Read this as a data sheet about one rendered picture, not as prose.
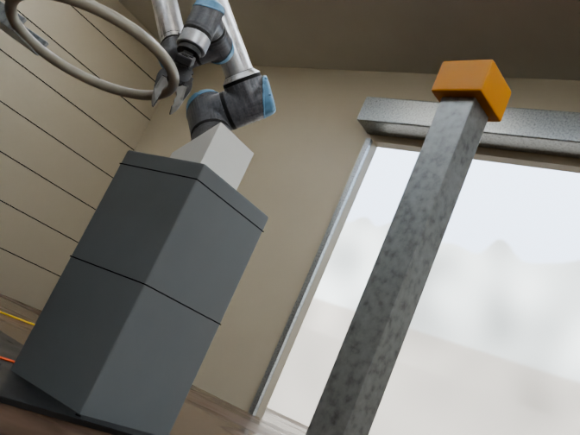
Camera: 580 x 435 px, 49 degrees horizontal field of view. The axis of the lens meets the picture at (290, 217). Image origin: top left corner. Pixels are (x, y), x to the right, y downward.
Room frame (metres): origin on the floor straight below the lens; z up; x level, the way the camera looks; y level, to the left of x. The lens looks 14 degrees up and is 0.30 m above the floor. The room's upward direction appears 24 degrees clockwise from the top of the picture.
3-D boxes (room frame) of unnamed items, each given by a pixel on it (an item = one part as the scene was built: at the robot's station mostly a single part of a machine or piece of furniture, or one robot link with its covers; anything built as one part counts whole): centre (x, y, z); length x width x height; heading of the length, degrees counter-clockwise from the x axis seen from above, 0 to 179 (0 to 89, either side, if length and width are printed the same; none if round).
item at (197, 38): (1.73, 0.47, 1.10); 0.10 x 0.09 x 0.05; 100
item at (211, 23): (1.74, 0.47, 1.18); 0.10 x 0.09 x 0.12; 160
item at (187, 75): (1.74, 0.46, 1.01); 0.09 x 0.08 x 0.12; 10
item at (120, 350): (2.25, 0.35, 0.42); 0.50 x 0.50 x 0.85; 51
